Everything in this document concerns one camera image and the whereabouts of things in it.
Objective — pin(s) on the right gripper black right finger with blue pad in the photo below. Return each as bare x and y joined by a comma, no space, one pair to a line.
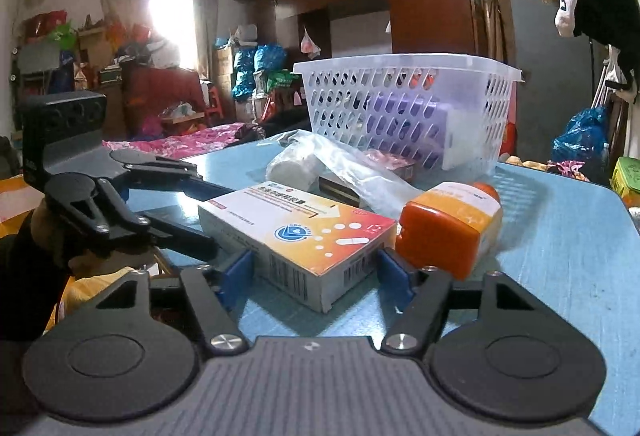
490,347

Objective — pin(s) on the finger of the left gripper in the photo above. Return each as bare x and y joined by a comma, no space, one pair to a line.
144,171
170,235

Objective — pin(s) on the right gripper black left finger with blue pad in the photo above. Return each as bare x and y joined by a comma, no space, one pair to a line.
139,344

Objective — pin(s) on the orange white medicine box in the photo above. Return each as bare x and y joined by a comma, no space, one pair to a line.
313,248

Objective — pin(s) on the orange medicine bottle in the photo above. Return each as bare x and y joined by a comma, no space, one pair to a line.
450,227

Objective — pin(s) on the clear plastic bag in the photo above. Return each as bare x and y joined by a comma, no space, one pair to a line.
380,190

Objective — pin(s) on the white plastic laundry basket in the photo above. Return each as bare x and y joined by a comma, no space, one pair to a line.
334,86

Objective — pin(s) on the purple tissue pack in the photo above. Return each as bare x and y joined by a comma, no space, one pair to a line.
434,134

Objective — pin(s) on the red book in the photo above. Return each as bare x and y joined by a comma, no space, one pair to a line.
398,165

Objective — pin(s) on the person hand holding gripper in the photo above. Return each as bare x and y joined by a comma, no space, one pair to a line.
71,273

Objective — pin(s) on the pink floral bedsheet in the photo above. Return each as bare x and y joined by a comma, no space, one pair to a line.
194,144

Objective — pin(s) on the red cloth covered furniture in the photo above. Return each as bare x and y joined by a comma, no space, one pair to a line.
148,91

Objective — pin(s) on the white rolled socks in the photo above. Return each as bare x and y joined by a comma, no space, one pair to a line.
296,166

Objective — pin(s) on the black clothing pile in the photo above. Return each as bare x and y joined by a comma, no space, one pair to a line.
282,122

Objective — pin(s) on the window curtain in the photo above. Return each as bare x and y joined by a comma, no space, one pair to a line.
189,26

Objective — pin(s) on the blue plastic bags stack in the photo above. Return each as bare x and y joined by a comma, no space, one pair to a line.
261,70

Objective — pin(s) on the yellow patterned blanket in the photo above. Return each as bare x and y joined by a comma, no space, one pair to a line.
517,161

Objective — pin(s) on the green yellow box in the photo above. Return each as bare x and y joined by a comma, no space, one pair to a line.
625,181

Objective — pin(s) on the blue plastic bag right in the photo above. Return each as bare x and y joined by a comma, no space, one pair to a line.
584,139

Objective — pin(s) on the grey door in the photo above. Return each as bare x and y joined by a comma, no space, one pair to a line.
556,77

